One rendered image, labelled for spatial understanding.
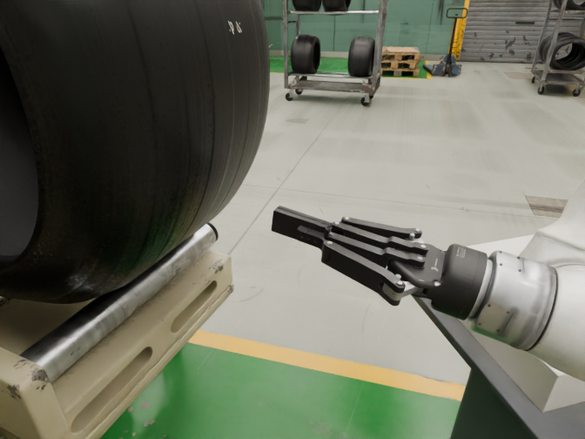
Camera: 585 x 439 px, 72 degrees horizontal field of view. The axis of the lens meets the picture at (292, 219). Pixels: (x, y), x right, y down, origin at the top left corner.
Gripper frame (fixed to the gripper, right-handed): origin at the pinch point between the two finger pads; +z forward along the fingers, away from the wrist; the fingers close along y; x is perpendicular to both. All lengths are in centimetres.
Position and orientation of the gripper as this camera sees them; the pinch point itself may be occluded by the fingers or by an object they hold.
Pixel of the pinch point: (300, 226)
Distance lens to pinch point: 48.4
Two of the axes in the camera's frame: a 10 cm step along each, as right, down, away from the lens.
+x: -1.3, 8.5, 5.1
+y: -4.0, 4.3, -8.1
